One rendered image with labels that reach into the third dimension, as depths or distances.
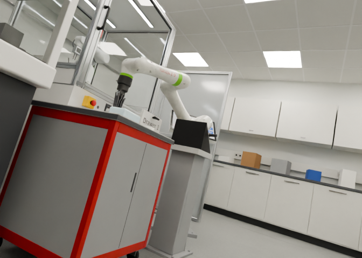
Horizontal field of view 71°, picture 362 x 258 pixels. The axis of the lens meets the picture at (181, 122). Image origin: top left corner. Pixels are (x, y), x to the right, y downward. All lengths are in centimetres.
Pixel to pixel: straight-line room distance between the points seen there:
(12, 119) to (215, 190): 384
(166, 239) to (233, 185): 281
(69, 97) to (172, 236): 115
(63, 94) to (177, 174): 95
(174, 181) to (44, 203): 92
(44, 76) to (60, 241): 71
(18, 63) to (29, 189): 58
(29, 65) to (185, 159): 116
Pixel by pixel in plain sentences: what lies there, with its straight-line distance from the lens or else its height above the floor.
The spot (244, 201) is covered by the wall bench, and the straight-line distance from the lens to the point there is 455.
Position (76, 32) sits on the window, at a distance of 199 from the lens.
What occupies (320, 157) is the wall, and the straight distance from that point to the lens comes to 519.
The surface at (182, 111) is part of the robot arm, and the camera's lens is 215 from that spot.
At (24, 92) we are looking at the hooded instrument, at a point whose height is 76.
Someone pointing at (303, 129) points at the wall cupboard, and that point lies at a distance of 492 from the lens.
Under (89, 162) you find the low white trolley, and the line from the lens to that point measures 119.
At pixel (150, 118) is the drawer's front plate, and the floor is 89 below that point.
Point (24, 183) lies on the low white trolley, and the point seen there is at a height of 35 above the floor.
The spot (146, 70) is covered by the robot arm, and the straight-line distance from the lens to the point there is 170.
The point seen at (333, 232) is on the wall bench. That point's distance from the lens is 444.
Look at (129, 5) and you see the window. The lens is 222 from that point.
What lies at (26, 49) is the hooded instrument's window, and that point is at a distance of 128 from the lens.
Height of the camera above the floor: 60
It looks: 10 degrees up
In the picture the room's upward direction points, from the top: 14 degrees clockwise
